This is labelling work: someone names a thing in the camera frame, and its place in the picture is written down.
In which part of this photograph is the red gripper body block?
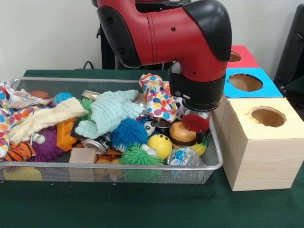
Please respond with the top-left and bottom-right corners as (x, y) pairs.
(182, 108), (212, 134)

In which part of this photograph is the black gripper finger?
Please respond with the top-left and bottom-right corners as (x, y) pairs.
(197, 130), (210, 144)

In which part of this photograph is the clear plastic bottle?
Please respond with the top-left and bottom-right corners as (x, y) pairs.
(166, 146), (206, 168)

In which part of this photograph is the colourful polka-dot cloth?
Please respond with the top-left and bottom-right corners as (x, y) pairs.
(139, 73), (179, 124)

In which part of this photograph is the wooden box with three holes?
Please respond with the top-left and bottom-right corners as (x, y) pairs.
(212, 45), (304, 192)

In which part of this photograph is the shallow clear mesh bin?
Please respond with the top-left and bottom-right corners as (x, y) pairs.
(0, 77), (224, 185)

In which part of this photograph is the yellow banana toy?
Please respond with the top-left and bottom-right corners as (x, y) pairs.
(190, 140), (209, 157)

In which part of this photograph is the wooden burger toy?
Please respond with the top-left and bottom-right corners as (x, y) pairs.
(169, 121), (198, 147)

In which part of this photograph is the yellow ball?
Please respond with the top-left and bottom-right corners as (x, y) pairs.
(147, 134), (173, 160)

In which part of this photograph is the mint green knit cloth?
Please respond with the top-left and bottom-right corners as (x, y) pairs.
(75, 90), (144, 139)

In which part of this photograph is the dark green tablecloth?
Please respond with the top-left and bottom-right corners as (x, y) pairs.
(0, 69), (304, 228)

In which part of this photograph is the black drink can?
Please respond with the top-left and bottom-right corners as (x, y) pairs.
(81, 132), (113, 153)

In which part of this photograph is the dark green side table cloth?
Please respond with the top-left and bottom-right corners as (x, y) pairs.
(284, 75), (304, 94)

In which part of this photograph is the green spiky ball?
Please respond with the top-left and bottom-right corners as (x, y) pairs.
(79, 97), (94, 119)

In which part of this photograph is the black floor stand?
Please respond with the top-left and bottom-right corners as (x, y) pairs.
(275, 4), (304, 91)

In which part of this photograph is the cream cloth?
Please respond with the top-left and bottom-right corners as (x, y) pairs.
(8, 97), (89, 145)

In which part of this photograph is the white plastic bag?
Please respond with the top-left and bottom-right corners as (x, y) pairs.
(0, 82), (34, 157)

